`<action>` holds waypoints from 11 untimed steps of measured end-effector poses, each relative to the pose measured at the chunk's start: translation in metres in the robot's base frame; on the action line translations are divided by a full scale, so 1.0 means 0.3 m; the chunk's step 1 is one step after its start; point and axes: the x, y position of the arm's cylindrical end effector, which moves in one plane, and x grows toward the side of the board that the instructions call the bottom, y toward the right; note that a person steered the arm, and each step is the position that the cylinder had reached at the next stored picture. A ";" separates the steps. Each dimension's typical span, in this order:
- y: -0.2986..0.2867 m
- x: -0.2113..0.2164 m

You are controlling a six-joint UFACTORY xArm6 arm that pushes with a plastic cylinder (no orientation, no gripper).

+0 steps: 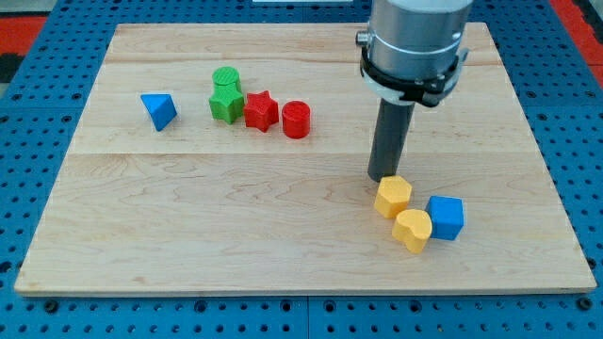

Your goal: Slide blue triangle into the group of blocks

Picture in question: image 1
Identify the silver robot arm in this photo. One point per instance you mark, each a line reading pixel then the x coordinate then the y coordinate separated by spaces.
pixel 410 50

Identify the blue triangle block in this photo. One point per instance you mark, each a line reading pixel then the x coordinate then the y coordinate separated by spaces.
pixel 161 109

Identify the red cylinder block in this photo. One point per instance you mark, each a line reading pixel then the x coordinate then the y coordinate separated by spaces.
pixel 296 119

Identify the red star block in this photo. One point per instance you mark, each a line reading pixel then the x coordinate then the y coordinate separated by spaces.
pixel 261 111

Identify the light wooden board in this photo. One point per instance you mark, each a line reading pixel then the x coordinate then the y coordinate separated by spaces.
pixel 205 208

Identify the yellow hexagon block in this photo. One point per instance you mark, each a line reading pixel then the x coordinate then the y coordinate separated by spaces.
pixel 393 196

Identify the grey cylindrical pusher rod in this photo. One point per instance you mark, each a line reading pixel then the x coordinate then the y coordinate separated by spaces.
pixel 391 129

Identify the green star block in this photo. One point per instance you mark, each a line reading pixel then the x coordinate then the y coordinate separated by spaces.
pixel 226 103

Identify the green cylinder block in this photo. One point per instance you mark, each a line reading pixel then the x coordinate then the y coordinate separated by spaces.
pixel 226 76

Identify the yellow heart block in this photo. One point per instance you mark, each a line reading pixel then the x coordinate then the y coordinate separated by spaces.
pixel 413 228

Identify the blue cube block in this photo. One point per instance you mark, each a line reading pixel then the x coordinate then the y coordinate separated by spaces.
pixel 447 216

